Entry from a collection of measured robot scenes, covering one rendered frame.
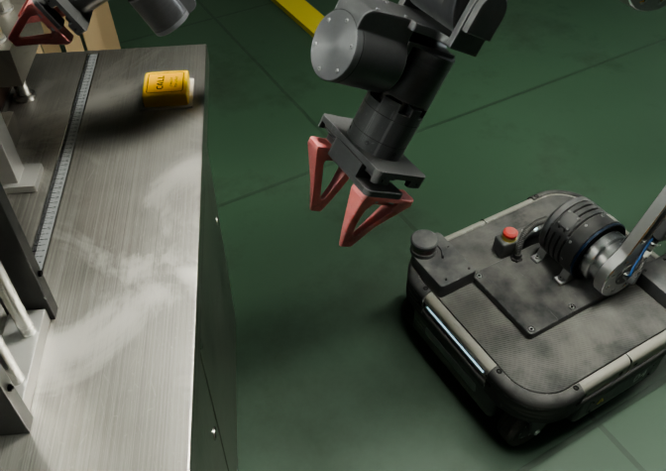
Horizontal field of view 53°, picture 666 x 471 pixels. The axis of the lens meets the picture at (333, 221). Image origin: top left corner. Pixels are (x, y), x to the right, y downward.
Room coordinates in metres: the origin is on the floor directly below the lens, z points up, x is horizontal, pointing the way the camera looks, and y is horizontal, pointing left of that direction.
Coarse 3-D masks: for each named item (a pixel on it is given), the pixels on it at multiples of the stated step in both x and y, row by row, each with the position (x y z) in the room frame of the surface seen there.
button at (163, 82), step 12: (156, 72) 0.95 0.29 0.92; (168, 72) 0.95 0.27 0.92; (180, 72) 0.95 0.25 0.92; (144, 84) 0.92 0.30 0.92; (156, 84) 0.92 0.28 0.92; (168, 84) 0.92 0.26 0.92; (180, 84) 0.92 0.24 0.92; (144, 96) 0.89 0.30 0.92; (156, 96) 0.89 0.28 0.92; (168, 96) 0.89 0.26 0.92; (180, 96) 0.90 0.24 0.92
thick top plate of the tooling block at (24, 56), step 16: (16, 0) 1.00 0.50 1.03; (0, 16) 0.94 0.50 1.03; (16, 16) 0.94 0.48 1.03; (32, 32) 0.95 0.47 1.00; (0, 48) 0.85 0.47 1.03; (16, 48) 0.87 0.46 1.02; (32, 48) 0.93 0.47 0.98; (0, 64) 0.84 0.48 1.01; (16, 64) 0.85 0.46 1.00; (0, 80) 0.84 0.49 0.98; (16, 80) 0.84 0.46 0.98
